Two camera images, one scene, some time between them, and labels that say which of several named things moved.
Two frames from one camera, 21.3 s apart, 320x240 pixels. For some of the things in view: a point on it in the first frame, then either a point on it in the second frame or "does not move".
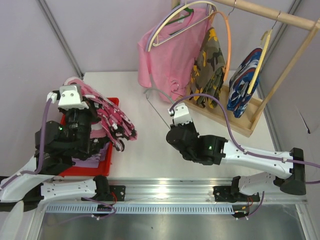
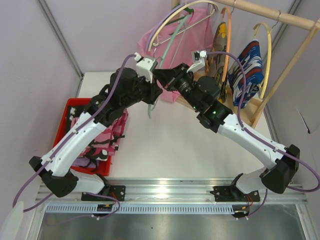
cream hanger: [264, 40] -> [266, 82]
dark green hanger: [190, 10] does not move
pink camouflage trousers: [115, 122] -> [107, 142]
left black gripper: [74, 111] -> [152, 91]
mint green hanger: [165, 93] -> [150, 109]
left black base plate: [116, 193] does not move
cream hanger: [214, 9] does not move
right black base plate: [225, 194] does not move
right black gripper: [184, 125] -> [173, 80]
